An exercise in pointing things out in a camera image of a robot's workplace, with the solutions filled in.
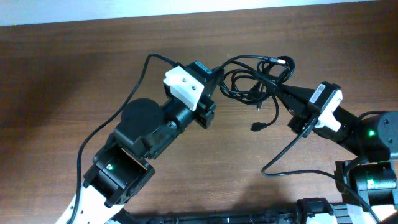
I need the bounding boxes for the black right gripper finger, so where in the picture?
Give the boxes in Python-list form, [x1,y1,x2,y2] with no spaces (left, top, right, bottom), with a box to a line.
[274,84,315,101]
[278,93,311,117]

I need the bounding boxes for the black usb cable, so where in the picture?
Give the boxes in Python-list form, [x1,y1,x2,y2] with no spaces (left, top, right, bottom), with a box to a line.
[212,54,295,133]

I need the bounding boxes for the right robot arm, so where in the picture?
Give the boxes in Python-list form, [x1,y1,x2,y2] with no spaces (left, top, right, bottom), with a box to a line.
[261,82,397,223]

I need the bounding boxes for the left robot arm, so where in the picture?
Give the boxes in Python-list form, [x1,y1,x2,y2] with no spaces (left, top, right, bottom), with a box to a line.
[58,61,224,223]

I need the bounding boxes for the left camera cable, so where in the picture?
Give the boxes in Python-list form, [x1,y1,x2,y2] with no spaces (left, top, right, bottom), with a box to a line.
[65,52,181,224]

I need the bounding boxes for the camera cable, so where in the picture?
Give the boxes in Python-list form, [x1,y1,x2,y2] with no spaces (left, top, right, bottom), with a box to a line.
[261,114,383,224]
[65,52,181,224]

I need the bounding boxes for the right camera cable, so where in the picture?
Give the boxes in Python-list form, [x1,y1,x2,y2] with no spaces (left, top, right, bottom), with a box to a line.
[261,114,383,224]

